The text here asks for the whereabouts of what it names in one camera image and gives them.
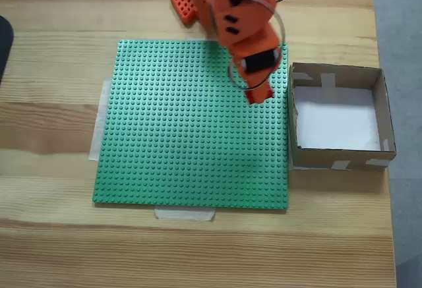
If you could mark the green lego baseplate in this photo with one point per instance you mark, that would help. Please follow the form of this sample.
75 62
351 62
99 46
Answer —
184 136

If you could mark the open cardboard box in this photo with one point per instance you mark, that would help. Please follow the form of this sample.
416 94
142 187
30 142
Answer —
384 110

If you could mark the pale tape patch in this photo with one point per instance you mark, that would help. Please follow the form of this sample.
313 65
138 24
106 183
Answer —
327 80
377 163
301 77
341 165

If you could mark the masking tape strip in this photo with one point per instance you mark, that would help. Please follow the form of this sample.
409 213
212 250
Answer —
99 130
184 215
198 39

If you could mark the white paper sheet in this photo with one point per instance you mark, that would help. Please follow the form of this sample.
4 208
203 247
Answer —
336 120

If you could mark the dark rounded object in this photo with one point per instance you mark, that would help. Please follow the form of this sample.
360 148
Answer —
5 47

